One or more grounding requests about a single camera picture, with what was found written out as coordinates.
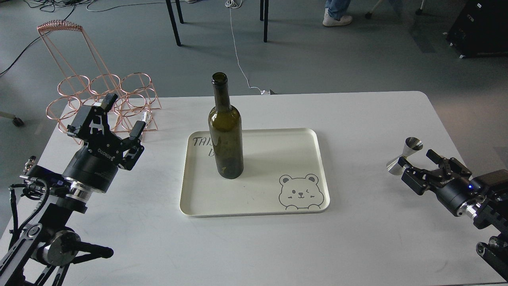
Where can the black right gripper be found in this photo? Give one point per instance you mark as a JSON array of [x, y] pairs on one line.
[[449, 183]]

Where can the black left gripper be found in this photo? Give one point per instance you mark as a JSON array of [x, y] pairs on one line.
[[103, 154]]

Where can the steel double jigger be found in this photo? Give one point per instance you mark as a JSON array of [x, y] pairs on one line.
[[411, 146]]

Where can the dark green wine bottle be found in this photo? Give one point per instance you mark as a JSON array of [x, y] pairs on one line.
[[225, 127]]

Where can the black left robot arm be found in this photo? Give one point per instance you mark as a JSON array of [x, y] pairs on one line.
[[44, 202]]

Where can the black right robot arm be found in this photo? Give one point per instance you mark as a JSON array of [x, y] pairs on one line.
[[493, 212]]

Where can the chair caster left edge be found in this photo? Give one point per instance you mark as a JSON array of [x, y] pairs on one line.
[[14, 119]]

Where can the black box on floor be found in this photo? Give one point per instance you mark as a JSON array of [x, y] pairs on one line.
[[481, 29]]

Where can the cream bear serving tray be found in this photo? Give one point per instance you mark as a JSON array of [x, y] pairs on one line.
[[283, 174]]

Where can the white sneaker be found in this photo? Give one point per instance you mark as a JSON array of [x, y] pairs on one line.
[[329, 21]]

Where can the person leg in jeans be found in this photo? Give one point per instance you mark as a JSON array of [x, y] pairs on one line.
[[336, 9]]

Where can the copper wire bottle rack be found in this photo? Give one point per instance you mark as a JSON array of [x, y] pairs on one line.
[[137, 96]]

